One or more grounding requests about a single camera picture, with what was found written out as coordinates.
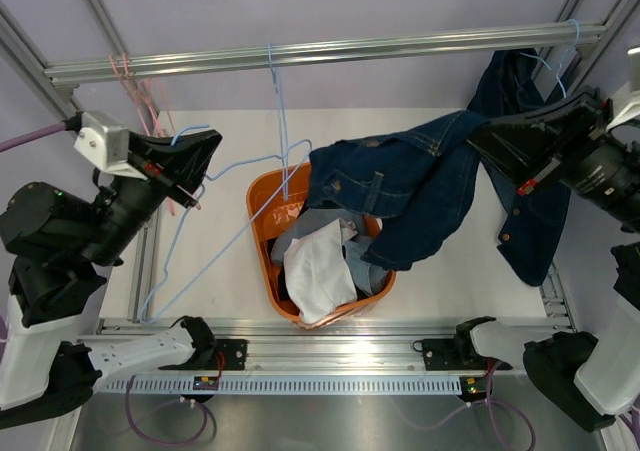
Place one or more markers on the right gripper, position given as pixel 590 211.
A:
pixel 530 146

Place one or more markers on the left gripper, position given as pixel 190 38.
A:
pixel 185 162

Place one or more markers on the light blue hanger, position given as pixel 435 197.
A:
pixel 207 261
pixel 282 121
pixel 557 70

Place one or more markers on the pink hanger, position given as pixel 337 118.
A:
pixel 117 69
pixel 141 92

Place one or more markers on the dark blue denim garment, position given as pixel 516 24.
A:
pixel 420 183

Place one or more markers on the black skirt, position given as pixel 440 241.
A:
pixel 282 292

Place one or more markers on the white garment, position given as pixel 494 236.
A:
pixel 317 276

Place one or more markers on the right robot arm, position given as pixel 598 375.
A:
pixel 592 377

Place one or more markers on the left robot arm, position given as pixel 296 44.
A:
pixel 58 242

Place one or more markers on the orange plastic basket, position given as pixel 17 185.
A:
pixel 270 215

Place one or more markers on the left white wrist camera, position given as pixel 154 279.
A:
pixel 105 144

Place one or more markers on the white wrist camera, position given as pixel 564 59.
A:
pixel 105 144
pixel 625 102

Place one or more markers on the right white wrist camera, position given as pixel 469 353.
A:
pixel 625 102

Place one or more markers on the aluminium hanging rail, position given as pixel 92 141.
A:
pixel 301 54

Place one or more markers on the white slotted cable duct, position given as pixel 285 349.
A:
pixel 200 385

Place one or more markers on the front aluminium frame rail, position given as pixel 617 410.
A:
pixel 356 345

